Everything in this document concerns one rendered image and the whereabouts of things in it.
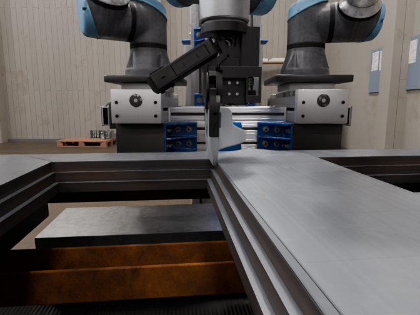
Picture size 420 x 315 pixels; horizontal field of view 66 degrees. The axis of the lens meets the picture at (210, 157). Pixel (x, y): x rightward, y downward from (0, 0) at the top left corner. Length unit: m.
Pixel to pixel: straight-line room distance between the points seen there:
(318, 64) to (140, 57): 0.53
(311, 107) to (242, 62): 0.43
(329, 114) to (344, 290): 0.76
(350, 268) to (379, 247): 0.04
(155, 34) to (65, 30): 8.30
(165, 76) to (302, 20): 0.66
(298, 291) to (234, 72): 0.35
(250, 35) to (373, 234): 0.34
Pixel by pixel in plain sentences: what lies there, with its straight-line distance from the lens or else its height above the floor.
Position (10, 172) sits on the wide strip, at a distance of 0.52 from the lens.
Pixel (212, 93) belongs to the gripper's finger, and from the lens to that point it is 0.47.
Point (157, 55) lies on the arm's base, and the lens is 1.04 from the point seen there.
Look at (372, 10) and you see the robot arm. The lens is 1.07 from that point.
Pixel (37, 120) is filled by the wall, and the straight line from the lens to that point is 9.53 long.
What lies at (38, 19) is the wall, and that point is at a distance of 9.65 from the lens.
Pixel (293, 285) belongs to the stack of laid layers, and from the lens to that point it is 0.20.
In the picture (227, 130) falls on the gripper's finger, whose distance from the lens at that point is 0.50.
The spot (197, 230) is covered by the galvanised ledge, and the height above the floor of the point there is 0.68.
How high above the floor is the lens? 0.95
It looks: 9 degrees down
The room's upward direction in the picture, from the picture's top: straight up
